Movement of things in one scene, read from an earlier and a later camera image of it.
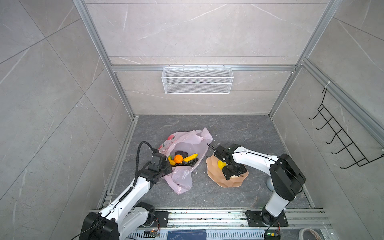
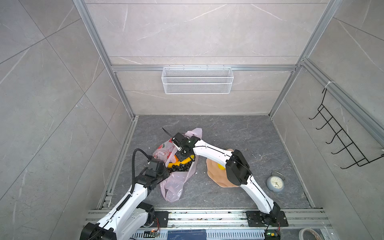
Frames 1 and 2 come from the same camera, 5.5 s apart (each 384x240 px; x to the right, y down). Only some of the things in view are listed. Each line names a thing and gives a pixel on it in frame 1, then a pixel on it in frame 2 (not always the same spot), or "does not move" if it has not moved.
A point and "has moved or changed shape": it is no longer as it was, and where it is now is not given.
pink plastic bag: x=192 y=142 has moved or changed shape
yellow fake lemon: x=221 y=164 does not move
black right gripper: x=240 y=170 → x=179 y=157
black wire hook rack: x=332 y=124 does not move
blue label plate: x=194 y=234 does not move
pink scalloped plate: x=214 y=170 does not move
